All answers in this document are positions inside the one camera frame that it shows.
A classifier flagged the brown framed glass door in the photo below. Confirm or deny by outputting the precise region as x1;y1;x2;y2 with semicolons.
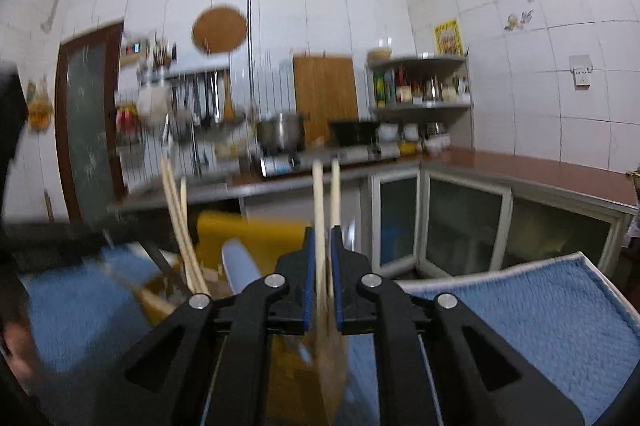
55;22;127;223

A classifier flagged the pile of dishes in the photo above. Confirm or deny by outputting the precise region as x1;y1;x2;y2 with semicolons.
377;121;452;157

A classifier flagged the steel cooking pot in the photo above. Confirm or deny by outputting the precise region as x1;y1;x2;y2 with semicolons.
256;112;307;153

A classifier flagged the blue textured towel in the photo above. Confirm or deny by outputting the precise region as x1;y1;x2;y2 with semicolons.
20;246;640;426

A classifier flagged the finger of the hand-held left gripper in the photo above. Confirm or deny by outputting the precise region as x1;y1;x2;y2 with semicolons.
102;227;179;293

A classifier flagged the yellow hanging ornament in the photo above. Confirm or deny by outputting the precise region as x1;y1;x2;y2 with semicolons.
26;78;54;130

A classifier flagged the light blue plastic spoon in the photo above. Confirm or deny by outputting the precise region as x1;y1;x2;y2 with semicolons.
221;240;264;295

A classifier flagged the brown kitchen counter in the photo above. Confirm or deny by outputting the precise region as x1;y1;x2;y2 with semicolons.
107;146;640;213

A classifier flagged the white wall socket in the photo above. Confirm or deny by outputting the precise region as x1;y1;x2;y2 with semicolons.
569;54;594;88

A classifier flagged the yellow wall poster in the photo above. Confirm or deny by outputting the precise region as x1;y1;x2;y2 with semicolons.
433;18;464;57

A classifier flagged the yellow slotted utensil holder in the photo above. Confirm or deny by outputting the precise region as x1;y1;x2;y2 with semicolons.
145;210;351;426

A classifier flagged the glass cabinet door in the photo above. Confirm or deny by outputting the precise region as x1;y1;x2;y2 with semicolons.
500;195;632;274
422;168;514;278
372;171;422;273

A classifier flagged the black wok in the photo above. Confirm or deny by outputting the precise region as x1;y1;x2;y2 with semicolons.
327;120;382;147

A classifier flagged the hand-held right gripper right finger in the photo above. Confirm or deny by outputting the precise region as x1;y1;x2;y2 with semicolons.
329;225;586;426

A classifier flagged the grey corner shelf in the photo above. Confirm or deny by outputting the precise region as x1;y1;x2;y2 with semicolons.
367;55;474;118

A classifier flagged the round woven mat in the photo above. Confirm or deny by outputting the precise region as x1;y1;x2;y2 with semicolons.
192;4;249;55

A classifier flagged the wall rack with hanging utensils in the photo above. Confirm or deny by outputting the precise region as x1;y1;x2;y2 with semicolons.
117;33;252;187

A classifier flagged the wooden cutting board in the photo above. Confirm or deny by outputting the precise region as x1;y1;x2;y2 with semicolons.
292;54;361;143

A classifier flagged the person's left hand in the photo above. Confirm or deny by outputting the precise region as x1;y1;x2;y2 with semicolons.
0;320;43;384

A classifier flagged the steel gas stove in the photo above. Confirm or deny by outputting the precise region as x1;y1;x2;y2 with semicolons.
260;145;401;178

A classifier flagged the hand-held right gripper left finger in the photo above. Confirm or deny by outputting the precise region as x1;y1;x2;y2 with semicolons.
102;226;318;426

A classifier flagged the row of condiment bottles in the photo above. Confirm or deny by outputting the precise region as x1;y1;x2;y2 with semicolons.
372;66;471;105

